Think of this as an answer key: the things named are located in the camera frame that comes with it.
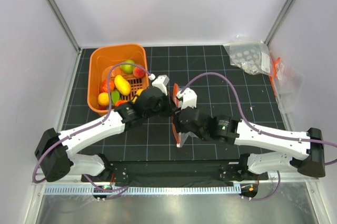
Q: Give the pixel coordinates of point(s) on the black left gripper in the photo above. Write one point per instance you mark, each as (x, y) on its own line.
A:
(168, 112)

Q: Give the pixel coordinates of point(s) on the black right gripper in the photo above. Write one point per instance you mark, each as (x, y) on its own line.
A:
(181, 128)

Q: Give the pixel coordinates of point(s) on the clear orange-zip bag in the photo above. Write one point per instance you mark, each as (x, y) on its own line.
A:
(180, 138)

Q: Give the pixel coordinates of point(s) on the green toy apple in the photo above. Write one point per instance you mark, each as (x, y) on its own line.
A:
(128, 67)

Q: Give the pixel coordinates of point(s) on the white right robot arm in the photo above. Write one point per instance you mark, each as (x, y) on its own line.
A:
(289, 150)

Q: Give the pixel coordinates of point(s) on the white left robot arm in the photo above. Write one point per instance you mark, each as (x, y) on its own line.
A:
(54, 149)

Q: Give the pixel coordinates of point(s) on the bag of white pieces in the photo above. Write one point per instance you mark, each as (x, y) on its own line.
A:
(250, 55)

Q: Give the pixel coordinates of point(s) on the spare clear orange-zip bags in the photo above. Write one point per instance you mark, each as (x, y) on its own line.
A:
(286, 83)

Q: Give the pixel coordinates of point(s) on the yellow toy mango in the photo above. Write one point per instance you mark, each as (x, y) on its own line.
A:
(122, 85)

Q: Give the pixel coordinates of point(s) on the pink toy peach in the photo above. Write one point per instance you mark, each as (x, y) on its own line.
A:
(138, 72)

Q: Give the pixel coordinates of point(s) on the red toy tomato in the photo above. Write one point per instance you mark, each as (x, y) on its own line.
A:
(119, 102)

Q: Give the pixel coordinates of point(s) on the green toy pepper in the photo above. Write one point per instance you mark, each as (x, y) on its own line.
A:
(115, 97)

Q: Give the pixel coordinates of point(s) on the black grid cutting mat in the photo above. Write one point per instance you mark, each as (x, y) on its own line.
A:
(154, 140)

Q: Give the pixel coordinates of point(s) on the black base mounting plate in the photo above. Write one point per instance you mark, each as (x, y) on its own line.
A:
(177, 174)

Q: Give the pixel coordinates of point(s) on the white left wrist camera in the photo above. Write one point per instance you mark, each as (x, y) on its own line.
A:
(160, 82)

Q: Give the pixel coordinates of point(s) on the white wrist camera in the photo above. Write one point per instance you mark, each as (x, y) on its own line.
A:
(160, 82)
(185, 99)

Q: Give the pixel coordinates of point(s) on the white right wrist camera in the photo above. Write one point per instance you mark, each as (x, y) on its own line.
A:
(185, 99)

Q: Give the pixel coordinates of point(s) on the white slotted cable duct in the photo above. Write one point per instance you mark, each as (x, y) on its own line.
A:
(90, 190)

